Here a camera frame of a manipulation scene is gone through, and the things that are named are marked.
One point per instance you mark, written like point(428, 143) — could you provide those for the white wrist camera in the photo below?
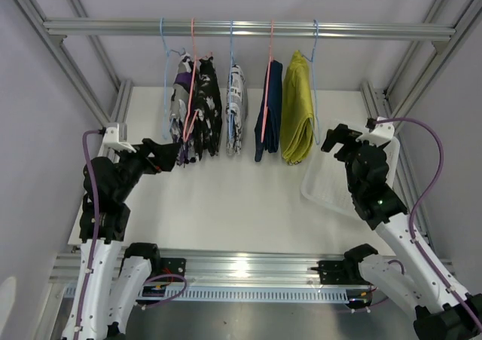
point(115, 137)
point(379, 133)

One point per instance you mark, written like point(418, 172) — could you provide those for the white plastic basket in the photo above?
point(325, 183)

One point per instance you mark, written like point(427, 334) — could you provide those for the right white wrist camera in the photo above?
point(379, 133)

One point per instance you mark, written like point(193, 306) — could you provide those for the pink wire hanger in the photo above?
point(188, 125)
point(267, 82)

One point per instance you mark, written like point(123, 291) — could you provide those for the purple grey patterned trousers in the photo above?
point(178, 104)

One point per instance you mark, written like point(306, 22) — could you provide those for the slotted cable duct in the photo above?
point(195, 293)

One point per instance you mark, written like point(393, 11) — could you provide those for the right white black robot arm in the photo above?
point(423, 288)

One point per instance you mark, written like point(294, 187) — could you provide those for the aluminium hanging rail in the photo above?
point(151, 27)

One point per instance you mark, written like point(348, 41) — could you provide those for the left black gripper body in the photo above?
point(145, 163)

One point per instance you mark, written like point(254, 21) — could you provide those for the white newspaper print trousers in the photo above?
point(240, 96)

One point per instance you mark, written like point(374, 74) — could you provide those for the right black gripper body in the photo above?
point(347, 137)

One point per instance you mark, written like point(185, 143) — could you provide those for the black white floral trousers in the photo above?
point(207, 104)

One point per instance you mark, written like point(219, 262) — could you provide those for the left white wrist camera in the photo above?
point(115, 137)

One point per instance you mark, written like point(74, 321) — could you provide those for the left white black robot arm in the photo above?
point(110, 278)

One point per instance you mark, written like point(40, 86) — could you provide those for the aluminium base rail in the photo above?
point(224, 268)

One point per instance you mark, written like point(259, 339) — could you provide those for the navy blue trousers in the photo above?
point(274, 114)

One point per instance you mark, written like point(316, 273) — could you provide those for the yellow-green trousers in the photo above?
point(296, 135)

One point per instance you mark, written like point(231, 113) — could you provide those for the light blue wire hanger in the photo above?
point(315, 125)
point(168, 52)

